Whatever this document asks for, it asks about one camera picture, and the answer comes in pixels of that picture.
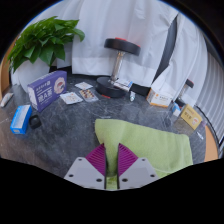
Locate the yellow cardboard box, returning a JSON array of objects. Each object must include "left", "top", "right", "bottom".
[{"left": 179, "top": 103, "right": 204, "bottom": 131}]

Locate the light green towel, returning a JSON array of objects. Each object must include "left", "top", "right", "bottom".
[{"left": 94, "top": 118, "right": 194, "bottom": 191}]

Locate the white and orange box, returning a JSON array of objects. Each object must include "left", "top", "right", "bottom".
[{"left": 145, "top": 88, "right": 174, "bottom": 109}]

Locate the blister pack with brown pills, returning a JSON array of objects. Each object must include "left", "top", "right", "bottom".
[{"left": 79, "top": 89, "right": 100, "bottom": 103}]

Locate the large black and red dumbbell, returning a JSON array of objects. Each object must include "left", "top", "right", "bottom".
[{"left": 95, "top": 37, "right": 142, "bottom": 99}]

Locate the small white flat box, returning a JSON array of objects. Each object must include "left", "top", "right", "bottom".
[{"left": 113, "top": 79, "right": 134, "bottom": 92}]

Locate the small white packet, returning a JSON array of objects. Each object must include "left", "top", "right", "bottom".
[{"left": 195, "top": 130, "right": 205, "bottom": 141}]

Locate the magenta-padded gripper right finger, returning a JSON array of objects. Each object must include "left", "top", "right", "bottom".
[{"left": 116, "top": 143, "right": 160, "bottom": 191}]

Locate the small white and blue box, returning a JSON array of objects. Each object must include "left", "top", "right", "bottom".
[{"left": 169, "top": 101, "right": 182, "bottom": 118}]

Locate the purple cardboard box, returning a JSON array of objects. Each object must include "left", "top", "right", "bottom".
[{"left": 27, "top": 70, "right": 68, "bottom": 113}]

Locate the white curtain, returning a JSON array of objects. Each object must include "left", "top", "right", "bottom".
[
  {"left": 33, "top": 0, "right": 179, "bottom": 88},
  {"left": 151, "top": 13, "right": 224, "bottom": 148}
]

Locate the small black round object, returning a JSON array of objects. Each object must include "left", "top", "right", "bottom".
[{"left": 28, "top": 114, "right": 43, "bottom": 130}]

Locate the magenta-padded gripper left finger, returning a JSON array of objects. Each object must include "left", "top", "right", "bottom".
[{"left": 63, "top": 143, "right": 108, "bottom": 190}]

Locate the white tube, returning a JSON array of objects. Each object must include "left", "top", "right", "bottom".
[{"left": 0, "top": 92, "right": 15, "bottom": 108}]

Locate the green plant in white pot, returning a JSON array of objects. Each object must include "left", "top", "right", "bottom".
[{"left": 7, "top": 15, "right": 86, "bottom": 95}]

